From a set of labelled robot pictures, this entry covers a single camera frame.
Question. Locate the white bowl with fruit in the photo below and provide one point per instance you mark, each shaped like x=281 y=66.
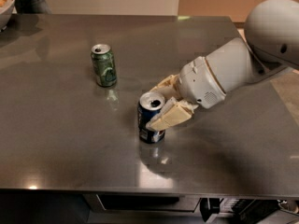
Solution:
x=6 y=9

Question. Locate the person in grey clothing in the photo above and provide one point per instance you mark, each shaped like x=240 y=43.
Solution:
x=32 y=7

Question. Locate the grey drawer under table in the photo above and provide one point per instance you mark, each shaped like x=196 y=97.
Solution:
x=154 y=203

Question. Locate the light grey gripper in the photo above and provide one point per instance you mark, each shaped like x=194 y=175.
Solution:
x=199 y=79

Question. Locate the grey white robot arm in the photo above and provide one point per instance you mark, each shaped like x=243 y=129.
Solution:
x=270 y=45

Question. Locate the green soda can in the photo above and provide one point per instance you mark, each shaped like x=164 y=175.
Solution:
x=104 y=65

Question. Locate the dark equipment under table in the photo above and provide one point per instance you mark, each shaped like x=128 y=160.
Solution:
x=248 y=211

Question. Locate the blue pepsi can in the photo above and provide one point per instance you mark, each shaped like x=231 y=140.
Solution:
x=150 y=104

